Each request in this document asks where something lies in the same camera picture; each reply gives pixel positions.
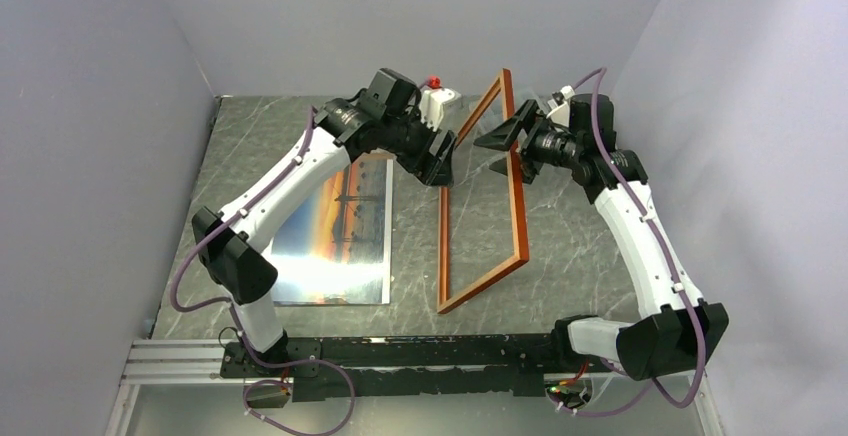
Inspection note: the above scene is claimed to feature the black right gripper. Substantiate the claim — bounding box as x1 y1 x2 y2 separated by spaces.
474 99 583 184

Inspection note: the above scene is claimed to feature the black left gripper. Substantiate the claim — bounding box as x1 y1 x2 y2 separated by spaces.
381 107 459 188

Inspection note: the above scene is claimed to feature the orange wooden picture frame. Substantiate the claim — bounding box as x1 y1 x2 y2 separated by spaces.
436 68 529 315

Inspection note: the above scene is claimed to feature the sunset photo print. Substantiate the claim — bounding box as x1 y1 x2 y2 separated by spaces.
264 155 394 306

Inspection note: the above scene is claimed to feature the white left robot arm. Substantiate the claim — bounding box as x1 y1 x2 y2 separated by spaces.
185 68 461 376

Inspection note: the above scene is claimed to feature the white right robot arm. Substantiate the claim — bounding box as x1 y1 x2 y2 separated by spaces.
473 93 729 381

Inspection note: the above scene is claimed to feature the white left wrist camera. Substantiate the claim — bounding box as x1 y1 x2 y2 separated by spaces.
418 75 462 130

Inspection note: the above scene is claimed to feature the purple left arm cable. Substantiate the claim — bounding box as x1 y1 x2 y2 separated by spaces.
170 104 357 436

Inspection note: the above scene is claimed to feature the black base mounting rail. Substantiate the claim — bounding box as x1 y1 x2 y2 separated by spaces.
219 333 607 402

